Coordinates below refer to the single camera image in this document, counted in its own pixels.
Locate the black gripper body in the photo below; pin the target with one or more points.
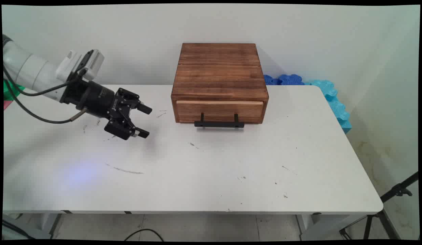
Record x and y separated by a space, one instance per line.
95 97

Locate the brown wooden drawer cabinet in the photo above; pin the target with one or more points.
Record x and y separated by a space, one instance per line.
217 68

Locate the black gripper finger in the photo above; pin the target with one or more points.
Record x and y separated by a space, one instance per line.
132 100
124 129

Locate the green object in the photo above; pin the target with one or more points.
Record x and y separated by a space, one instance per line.
12 89

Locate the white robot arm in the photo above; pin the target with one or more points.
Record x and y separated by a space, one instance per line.
30 71

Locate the black tripod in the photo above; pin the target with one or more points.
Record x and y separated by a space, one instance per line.
398 190

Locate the pink object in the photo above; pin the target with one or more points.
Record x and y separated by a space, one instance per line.
6 104

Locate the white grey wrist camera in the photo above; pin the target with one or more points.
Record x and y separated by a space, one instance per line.
95 61

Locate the cyan foam mat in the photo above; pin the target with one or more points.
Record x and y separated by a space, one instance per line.
335 102

